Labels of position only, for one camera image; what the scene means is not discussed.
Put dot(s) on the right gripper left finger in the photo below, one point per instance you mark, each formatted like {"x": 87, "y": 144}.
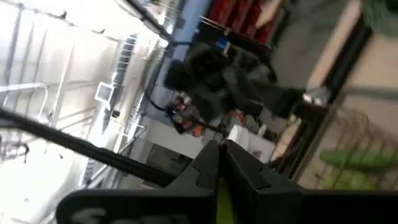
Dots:
{"x": 174, "y": 205}

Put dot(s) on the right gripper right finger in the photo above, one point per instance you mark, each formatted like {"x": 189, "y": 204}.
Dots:
{"x": 280, "y": 205}

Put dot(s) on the green pear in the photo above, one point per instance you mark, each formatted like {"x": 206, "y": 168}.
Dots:
{"x": 224, "y": 205}

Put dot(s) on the olive green apple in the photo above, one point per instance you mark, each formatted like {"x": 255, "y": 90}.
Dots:
{"x": 348, "y": 180}

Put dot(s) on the green cucumber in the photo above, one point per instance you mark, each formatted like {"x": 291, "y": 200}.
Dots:
{"x": 357, "y": 160}

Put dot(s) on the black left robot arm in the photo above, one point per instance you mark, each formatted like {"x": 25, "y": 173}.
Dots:
{"x": 217, "y": 77}

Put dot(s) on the red storage bins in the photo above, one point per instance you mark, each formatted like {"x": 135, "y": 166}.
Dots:
{"x": 236, "y": 15}

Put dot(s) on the black metal table frame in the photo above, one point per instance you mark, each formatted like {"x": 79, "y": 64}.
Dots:
{"x": 345, "y": 65}

